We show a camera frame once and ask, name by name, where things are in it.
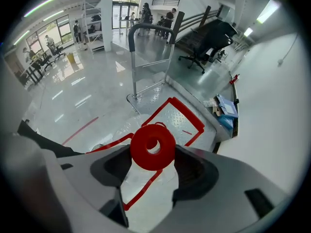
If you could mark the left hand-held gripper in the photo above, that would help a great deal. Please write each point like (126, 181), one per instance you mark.
(36, 173)

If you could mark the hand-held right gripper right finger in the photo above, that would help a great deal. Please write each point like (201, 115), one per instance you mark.
(218, 190)

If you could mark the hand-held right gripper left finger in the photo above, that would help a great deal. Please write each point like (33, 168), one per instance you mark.
(97, 178)

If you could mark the red tape roll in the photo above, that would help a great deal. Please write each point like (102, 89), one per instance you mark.
(141, 158)

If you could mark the metal platform trolley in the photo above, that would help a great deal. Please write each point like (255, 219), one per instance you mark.
(179, 120)

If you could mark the blue flat box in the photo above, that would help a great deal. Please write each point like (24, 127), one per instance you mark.
(228, 107)
(226, 122)

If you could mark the brown cardboard piece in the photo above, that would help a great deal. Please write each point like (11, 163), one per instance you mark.
(216, 111)

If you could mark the clear plastic bag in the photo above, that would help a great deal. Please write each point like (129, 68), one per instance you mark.
(211, 102)

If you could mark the dark office desk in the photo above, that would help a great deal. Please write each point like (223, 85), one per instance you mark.
(31, 71)

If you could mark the black office chair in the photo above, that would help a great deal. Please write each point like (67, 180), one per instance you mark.
(45, 62)
(57, 51)
(213, 40)

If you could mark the red fire extinguisher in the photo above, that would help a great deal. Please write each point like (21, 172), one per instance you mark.
(234, 79)

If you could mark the yellow bin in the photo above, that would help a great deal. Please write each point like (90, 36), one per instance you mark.
(71, 58)

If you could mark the long ceiling light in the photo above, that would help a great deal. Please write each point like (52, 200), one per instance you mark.
(22, 37)
(40, 6)
(267, 11)
(53, 15)
(248, 32)

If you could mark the white metal shelving rack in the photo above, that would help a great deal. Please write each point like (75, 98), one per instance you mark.
(93, 21)

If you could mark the white high table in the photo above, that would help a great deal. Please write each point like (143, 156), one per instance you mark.
(128, 23)

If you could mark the white pillar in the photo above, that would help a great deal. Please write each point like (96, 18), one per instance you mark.
(107, 18)

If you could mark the wooden staircase with railing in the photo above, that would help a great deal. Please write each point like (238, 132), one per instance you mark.
(194, 23)

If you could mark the glass entrance door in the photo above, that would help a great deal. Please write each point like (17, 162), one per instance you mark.
(126, 6)

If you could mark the black balcony railing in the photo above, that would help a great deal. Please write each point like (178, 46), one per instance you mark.
(166, 2)

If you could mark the large wall window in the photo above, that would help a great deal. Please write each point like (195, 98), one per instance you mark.
(56, 30)

